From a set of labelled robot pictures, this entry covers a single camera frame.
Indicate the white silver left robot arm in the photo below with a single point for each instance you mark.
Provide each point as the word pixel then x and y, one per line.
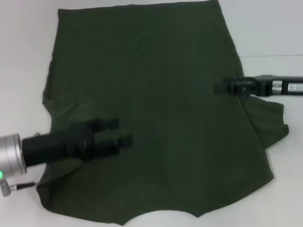
pixel 11 153

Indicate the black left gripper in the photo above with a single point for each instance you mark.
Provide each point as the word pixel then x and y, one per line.
pixel 59 144

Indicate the dark green shirt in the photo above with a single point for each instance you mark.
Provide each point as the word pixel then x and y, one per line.
pixel 165 106

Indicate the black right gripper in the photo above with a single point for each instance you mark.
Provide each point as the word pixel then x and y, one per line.
pixel 262 86

